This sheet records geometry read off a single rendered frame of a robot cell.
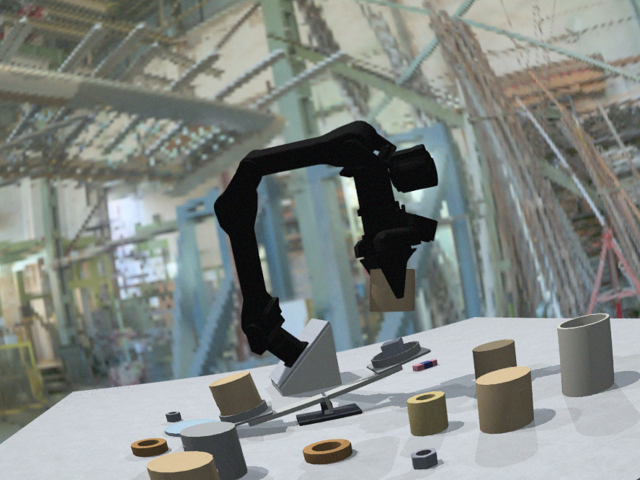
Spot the light blue round disc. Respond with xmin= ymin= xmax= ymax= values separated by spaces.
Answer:
xmin=164 ymin=419 xmax=219 ymax=437

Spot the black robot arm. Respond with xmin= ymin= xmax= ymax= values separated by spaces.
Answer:
xmin=214 ymin=120 xmax=438 ymax=368

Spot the grey hex nut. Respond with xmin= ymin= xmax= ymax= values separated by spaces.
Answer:
xmin=165 ymin=412 xmax=182 ymax=422
xmin=411 ymin=448 xmax=438 ymax=470

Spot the pink eraser with blue sleeve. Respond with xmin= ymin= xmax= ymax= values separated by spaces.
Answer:
xmin=412 ymin=359 xmax=437 ymax=372

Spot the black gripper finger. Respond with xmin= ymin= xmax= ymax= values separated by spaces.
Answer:
xmin=360 ymin=257 xmax=380 ymax=275
xmin=374 ymin=248 xmax=417 ymax=299

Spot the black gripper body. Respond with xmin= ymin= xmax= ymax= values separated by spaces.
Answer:
xmin=354 ymin=195 xmax=421 ymax=259

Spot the grey balance beam with round pans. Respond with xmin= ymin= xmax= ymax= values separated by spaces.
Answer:
xmin=219 ymin=341 xmax=431 ymax=427

